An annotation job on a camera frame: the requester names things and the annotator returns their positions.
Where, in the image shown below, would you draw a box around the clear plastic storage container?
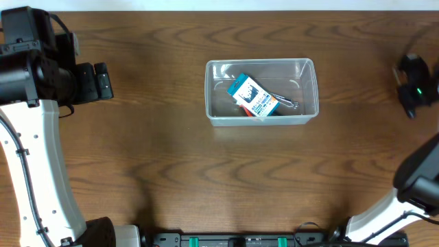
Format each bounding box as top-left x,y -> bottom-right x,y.
204,58 -> 319,126

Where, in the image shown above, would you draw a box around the silver ratchet wrench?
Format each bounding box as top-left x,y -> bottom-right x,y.
270,93 -> 300,109

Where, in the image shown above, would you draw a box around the blue white screwdriver box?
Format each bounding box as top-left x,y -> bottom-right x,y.
227,73 -> 280,117

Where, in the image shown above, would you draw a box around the red handled pliers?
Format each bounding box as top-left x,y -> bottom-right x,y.
239,105 -> 253,117

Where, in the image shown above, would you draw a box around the small claw hammer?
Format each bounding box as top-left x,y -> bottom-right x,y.
272,110 -> 283,116

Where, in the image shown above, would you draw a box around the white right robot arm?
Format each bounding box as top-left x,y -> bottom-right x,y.
330,54 -> 438,246

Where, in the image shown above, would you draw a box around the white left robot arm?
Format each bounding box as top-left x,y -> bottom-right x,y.
1,7 -> 141,246

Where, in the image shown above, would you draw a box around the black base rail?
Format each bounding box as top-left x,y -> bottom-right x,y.
150,230 -> 410,247

